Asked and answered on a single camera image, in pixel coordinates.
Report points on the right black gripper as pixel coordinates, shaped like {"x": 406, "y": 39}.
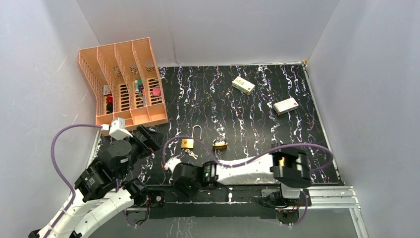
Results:
{"x": 184, "y": 192}

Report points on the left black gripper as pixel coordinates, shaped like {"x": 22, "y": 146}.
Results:
{"x": 142, "y": 143}

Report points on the silver key bunch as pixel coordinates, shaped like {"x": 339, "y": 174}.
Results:
{"x": 191, "y": 153}

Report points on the brass padlock long shackle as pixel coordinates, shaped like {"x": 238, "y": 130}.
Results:
{"x": 188, "y": 143}

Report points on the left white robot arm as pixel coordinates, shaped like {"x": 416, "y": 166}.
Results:
{"x": 100, "y": 193}

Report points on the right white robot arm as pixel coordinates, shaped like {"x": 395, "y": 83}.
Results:
{"x": 284, "y": 165}

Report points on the pink eraser in organizer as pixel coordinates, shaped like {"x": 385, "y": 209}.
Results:
{"x": 156, "y": 91}

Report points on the red black item in organizer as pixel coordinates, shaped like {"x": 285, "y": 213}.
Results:
{"x": 109, "y": 105}

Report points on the orange plastic file organizer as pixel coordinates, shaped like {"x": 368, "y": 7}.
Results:
{"x": 127, "y": 71}

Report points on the white green small box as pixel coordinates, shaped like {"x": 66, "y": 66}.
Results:
{"x": 243, "y": 85}

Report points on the white red small box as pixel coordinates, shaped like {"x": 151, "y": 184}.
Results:
{"x": 285, "y": 106}

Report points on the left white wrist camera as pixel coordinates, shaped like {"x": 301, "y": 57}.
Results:
{"x": 116, "y": 129}

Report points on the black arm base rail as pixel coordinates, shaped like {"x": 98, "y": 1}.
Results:
{"x": 160, "y": 202}

